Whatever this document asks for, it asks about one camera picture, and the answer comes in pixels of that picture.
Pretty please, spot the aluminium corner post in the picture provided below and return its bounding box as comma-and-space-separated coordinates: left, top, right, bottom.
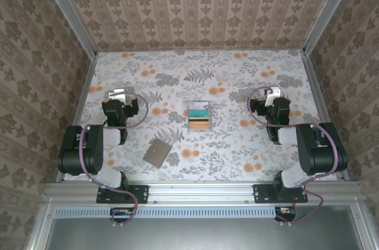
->
34, 0, 98, 58
302, 0, 362, 54

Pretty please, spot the black cable junction box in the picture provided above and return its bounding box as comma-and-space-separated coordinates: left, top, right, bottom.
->
110, 207, 136, 223
274, 206, 297, 223

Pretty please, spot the white slotted cable duct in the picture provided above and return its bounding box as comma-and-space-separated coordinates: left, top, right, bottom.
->
54, 206, 276, 219

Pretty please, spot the aluminium side rail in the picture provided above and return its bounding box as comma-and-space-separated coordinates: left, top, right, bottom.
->
301, 50, 352, 181
55, 53, 98, 182

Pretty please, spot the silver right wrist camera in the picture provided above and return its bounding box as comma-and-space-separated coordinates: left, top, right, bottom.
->
264, 86, 281, 108

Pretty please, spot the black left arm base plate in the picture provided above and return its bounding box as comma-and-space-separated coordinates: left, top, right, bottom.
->
96, 184, 149, 204

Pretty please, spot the aluminium front frame rail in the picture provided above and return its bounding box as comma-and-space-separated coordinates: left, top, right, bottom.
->
44, 181, 362, 205

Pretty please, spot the gold card with black stripe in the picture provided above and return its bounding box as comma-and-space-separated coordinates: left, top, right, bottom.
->
189, 118, 210, 130

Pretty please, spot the grey metal panel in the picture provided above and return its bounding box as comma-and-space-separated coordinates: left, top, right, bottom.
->
28, 204, 374, 250

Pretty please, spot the silver VIP card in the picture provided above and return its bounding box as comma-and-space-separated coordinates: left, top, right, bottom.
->
191, 101, 210, 111

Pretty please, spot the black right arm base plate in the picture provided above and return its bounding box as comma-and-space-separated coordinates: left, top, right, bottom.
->
253, 184, 309, 204

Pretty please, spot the clear acrylic card stand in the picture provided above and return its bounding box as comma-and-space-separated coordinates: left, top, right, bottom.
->
187, 100, 213, 132

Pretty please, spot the teal card with number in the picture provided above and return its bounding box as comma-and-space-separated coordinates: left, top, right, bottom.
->
189, 109, 210, 120

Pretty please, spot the floral patterned table cover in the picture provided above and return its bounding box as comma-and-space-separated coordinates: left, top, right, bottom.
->
63, 50, 341, 182

